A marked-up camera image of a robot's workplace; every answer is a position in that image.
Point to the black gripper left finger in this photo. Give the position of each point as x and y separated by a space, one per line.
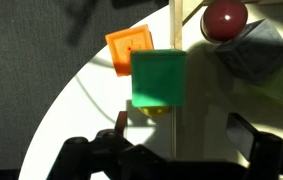
121 122

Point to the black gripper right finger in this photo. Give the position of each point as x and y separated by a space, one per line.
242 136

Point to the green block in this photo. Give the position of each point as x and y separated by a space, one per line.
157 78

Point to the yellow block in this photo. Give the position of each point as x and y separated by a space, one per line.
154 111

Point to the wooden tray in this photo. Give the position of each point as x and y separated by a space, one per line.
207 110

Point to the orange block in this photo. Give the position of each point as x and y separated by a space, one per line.
122 46

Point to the grey block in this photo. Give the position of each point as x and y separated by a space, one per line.
254 51

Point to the dark red ball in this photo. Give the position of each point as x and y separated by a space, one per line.
224 20

